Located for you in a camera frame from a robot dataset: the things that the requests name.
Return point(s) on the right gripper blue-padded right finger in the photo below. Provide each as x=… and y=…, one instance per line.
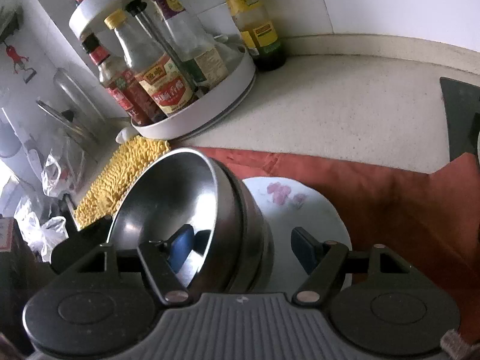
x=324, y=263

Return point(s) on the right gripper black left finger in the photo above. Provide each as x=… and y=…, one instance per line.
x=163, y=260

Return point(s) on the steel bowl front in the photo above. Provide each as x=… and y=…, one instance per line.
x=257, y=247

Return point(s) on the steel bowl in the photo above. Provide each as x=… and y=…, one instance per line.
x=257, y=247
x=223, y=269
x=174, y=204

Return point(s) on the large white rose plate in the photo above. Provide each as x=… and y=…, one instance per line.
x=286, y=204

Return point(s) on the steel bowl back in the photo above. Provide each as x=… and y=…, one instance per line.
x=223, y=269

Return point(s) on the yellow chenille mat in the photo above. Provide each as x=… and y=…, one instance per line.
x=124, y=167

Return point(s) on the plastic bag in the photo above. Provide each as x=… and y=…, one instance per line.
x=64, y=167

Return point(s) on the red cloth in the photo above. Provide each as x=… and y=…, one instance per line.
x=431, y=220

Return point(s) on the red-label soy sauce bottle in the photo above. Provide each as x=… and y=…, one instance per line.
x=120, y=82

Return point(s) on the white rotating condiment tray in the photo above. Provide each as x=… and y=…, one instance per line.
x=209, y=106

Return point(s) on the purple-label clear bottle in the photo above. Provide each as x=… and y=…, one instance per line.
x=196, y=49

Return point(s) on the black gas stove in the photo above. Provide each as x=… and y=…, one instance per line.
x=461, y=103

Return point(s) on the yellow-green sesame oil bottle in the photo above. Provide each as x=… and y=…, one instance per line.
x=258, y=34

